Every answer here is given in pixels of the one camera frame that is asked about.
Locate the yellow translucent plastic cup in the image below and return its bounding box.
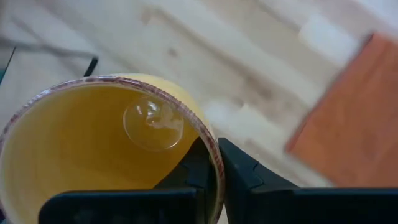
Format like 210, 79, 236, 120
0, 73, 226, 224

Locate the white rectangular block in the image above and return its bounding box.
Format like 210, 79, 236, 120
298, 14, 361, 66

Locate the black tape strip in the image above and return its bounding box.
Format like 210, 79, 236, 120
83, 57, 99, 77

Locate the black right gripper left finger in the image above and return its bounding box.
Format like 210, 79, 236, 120
38, 136, 218, 224

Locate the brown wooden shelf board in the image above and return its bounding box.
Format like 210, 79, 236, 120
285, 32, 398, 188

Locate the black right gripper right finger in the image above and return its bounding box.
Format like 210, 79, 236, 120
218, 138, 398, 224

